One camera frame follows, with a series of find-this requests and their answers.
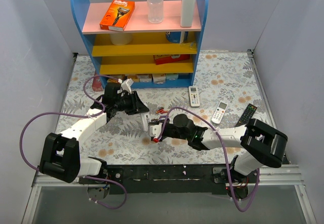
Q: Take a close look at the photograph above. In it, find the red flat box on shelf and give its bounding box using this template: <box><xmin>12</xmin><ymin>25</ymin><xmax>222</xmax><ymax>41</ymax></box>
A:
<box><xmin>153</xmin><ymin>54</ymin><xmax>190</xmax><ymax>65</ymax></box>

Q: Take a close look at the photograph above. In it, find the white remote control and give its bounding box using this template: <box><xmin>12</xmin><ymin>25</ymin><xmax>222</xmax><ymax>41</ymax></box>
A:
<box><xmin>140</xmin><ymin>112</ymin><xmax>150</xmax><ymax>132</ymax></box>

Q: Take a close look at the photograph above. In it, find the white tall bottle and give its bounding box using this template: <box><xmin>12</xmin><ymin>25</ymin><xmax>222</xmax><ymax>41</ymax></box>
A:
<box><xmin>180</xmin><ymin>0</ymin><xmax>195</xmax><ymax>27</ymax></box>

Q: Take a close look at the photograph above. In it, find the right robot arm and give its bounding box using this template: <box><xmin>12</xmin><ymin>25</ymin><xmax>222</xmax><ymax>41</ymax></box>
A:
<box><xmin>144</xmin><ymin>114</ymin><xmax>288</xmax><ymax>182</ymax></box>

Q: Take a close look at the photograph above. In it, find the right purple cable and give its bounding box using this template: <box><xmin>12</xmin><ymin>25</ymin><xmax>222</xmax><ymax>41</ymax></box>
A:
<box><xmin>156</xmin><ymin>106</ymin><xmax>260</xmax><ymax>212</ymax></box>

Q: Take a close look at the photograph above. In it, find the white cup on shelf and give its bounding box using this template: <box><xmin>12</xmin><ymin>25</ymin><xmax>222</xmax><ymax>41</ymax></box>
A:
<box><xmin>109</xmin><ymin>33</ymin><xmax>133</xmax><ymax>46</ymax></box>

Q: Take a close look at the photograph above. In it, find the blue white round container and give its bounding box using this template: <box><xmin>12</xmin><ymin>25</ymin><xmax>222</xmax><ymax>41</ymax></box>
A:
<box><xmin>166</xmin><ymin>31</ymin><xmax>188</xmax><ymax>43</ymax></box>

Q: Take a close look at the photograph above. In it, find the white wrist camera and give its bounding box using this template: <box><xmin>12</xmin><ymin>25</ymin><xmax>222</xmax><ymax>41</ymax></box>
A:
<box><xmin>118</xmin><ymin>79</ymin><xmax>134</xmax><ymax>94</ymax></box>
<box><xmin>148</xmin><ymin>123</ymin><xmax>163</xmax><ymax>143</ymax></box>

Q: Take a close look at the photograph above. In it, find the white AC remote right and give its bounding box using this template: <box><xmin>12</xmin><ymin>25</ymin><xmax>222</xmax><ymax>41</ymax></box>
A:
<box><xmin>211</xmin><ymin>102</ymin><xmax>228</xmax><ymax>124</ymax></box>

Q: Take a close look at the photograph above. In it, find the light blue tissue pack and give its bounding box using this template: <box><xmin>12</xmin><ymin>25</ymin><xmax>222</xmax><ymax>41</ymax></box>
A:
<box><xmin>166</xmin><ymin>73</ymin><xmax>179</xmax><ymax>81</ymax></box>

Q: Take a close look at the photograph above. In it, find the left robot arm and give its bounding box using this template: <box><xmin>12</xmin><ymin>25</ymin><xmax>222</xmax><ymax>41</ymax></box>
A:
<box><xmin>38</xmin><ymin>83</ymin><xmax>149</xmax><ymax>184</ymax></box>

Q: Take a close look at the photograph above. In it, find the orange Gillette razor box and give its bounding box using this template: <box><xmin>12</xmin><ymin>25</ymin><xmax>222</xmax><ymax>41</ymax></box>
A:
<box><xmin>99</xmin><ymin>0</ymin><xmax>135</xmax><ymax>32</ymax></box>

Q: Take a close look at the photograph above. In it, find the blue wooden shelf unit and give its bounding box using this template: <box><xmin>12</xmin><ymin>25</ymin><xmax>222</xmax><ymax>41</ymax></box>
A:
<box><xmin>70</xmin><ymin>0</ymin><xmax>209</xmax><ymax>88</ymax></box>

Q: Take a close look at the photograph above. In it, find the clear plastic water bottle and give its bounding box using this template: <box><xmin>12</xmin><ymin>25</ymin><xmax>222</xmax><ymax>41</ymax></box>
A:
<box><xmin>147</xmin><ymin>0</ymin><xmax>164</xmax><ymax>24</ymax></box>

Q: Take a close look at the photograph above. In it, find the purple cable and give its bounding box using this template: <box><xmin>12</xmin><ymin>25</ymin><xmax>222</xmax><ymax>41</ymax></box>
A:
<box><xmin>19</xmin><ymin>74</ymin><xmax>127</xmax><ymax>210</ymax></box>
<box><xmin>156</xmin><ymin>106</ymin><xmax>260</xmax><ymax>212</ymax></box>

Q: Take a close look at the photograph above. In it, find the black base bar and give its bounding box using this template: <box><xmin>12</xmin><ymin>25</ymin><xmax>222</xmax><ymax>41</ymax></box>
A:
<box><xmin>78</xmin><ymin>163</ymin><xmax>250</xmax><ymax>196</ymax></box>

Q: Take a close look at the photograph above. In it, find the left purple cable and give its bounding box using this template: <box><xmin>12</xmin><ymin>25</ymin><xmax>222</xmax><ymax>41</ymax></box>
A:
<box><xmin>19</xmin><ymin>74</ymin><xmax>127</xmax><ymax>210</ymax></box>

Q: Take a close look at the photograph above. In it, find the black TV remote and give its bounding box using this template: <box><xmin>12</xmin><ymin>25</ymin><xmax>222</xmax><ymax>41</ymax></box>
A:
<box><xmin>235</xmin><ymin>104</ymin><xmax>257</xmax><ymax>127</ymax></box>

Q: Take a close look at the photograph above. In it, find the floral table mat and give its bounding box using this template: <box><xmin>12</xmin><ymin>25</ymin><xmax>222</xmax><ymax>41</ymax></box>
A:
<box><xmin>47</xmin><ymin>51</ymin><xmax>282</xmax><ymax>165</ymax></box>

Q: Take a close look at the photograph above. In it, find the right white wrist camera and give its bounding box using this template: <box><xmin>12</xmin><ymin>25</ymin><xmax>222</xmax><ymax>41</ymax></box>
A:
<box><xmin>148</xmin><ymin>123</ymin><xmax>163</xmax><ymax>143</ymax></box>

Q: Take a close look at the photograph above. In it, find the white AC remote near shelf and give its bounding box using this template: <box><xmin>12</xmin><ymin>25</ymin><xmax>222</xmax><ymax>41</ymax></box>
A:
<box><xmin>188</xmin><ymin>86</ymin><xmax>200</xmax><ymax>107</ymax></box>

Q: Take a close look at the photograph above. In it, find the yellow soap box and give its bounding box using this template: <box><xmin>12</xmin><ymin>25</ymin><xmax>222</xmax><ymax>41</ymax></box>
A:
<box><xmin>110</xmin><ymin>74</ymin><xmax>125</xmax><ymax>81</ymax></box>

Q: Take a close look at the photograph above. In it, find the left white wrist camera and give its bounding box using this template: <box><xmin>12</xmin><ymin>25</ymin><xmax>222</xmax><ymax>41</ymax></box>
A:
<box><xmin>118</xmin><ymin>79</ymin><xmax>134</xmax><ymax>94</ymax></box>

